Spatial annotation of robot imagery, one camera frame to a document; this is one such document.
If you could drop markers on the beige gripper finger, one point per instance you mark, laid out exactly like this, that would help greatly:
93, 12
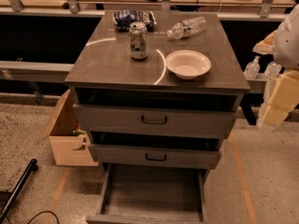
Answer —
266, 46
280, 98

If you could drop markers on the green 7up soda can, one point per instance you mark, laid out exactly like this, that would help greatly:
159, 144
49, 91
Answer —
138, 40

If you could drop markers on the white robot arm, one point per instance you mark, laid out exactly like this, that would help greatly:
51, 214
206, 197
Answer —
286, 44

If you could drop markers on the grey drawer cabinet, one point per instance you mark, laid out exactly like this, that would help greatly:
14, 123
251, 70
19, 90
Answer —
106, 74

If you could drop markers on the grey top drawer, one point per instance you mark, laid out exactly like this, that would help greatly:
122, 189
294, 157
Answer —
153, 121

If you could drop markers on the grey drawer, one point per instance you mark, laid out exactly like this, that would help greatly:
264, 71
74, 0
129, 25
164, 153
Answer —
153, 121
133, 194
155, 156

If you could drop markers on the grey middle drawer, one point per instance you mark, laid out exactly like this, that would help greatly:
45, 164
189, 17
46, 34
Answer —
155, 156

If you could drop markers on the grey bottom drawer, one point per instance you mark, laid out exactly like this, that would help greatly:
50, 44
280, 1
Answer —
133, 194

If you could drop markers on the right sanitizer bottle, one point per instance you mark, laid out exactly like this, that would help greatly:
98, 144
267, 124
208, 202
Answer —
272, 70

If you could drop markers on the sanitizer bottle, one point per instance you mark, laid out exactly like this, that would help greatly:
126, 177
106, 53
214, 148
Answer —
272, 70
252, 69

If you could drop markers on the left sanitizer bottle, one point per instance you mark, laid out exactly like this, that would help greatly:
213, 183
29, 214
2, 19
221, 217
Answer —
252, 69

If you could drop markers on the clear plastic water bottle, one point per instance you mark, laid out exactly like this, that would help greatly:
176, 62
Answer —
187, 28

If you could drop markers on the white paper bowl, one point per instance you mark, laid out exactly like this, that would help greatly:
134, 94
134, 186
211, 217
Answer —
187, 64

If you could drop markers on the blue chip bag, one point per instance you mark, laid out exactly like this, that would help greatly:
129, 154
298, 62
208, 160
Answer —
124, 18

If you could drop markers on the cardboard box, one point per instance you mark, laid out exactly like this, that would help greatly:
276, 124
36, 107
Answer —
68, 149

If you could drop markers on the black pole on floor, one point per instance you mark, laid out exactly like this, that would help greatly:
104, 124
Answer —
7, 198

